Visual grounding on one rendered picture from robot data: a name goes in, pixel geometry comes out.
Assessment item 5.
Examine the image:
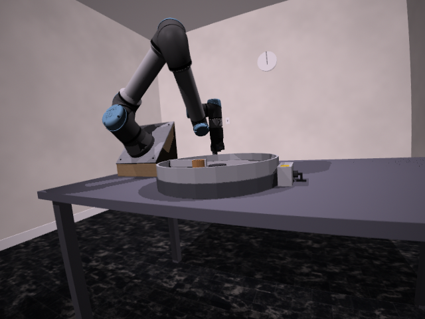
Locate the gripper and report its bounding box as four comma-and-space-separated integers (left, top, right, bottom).
209, 119, 224, 155

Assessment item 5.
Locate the bronze bushing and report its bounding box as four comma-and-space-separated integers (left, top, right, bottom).
192, 159, 205, 167

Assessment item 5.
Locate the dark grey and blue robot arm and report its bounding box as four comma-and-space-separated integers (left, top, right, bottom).
102, 18, 222, 158

